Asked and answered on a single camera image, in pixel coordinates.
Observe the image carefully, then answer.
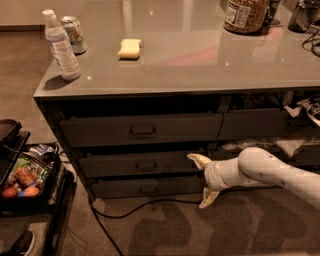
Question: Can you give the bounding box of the black countertop cable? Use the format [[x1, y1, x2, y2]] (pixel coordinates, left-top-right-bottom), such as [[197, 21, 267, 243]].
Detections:
[[301, 28, 320, 58]]

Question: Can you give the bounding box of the green soda can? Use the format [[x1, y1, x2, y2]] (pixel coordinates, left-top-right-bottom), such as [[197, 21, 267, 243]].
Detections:
[[61, 16, 87, 55]]

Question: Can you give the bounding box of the large snack jar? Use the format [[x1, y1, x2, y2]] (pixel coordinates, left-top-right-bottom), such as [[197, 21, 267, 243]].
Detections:
[[224, 0, 269, 34]]

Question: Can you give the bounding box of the orange snack can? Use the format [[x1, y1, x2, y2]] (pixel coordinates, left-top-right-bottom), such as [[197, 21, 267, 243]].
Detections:
[[15, 166, 34, 187]]

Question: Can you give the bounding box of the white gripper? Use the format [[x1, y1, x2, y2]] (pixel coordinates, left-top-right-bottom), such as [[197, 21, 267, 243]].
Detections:
[[187, 153, 228, 209]]

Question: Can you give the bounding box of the dark kettle appliance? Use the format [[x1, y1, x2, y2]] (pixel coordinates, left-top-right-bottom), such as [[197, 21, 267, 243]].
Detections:
[[288, 0, 320, 33]]

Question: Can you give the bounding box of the clear plastic water bottle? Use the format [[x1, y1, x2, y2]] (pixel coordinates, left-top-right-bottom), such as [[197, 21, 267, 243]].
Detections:
[[42, 9, 80, 81]]

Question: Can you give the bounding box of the dark glass behind jar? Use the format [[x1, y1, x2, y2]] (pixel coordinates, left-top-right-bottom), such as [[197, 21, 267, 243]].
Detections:
[[265, 0, 280, 25]]

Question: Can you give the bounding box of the patterned bag in drawer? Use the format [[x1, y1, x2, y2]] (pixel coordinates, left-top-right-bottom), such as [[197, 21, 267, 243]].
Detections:
[[284, 95, 320, 127]]

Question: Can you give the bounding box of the grey drawer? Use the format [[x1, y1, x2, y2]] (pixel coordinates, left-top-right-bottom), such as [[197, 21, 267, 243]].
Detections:
[[208, 142, 320, 173], [91, 176, 204, 199], [219, 109, 320, 140], [60, 113, 223, 147], [78, 151, 198, 178]]

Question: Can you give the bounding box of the orange fruit in tray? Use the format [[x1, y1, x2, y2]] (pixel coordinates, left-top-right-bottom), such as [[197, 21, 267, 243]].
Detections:
[[23, 186, 40, 197]]

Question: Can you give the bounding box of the grey drawer cabinet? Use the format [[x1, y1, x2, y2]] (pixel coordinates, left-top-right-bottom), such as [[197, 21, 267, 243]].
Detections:
[[34, 0, 320, 199]]

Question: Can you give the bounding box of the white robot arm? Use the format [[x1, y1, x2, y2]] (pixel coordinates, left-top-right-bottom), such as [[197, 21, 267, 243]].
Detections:
[[187, 147, 320, 209]]

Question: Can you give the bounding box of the black tray of snacks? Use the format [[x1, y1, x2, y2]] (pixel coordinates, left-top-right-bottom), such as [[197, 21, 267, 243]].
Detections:
[[0, 143, 61, 211]]

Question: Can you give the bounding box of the black floor cable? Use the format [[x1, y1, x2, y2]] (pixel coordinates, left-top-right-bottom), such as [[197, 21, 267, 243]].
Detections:
[[87, 187, 234, 256]]

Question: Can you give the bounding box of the red apple in tray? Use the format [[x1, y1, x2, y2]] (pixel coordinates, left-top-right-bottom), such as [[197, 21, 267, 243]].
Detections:
[[2, 187, 18, 198]]

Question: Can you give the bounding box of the yellow sponge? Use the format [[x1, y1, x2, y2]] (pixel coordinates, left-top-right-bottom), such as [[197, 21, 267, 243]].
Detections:
[[118, 39, 142, 59]]

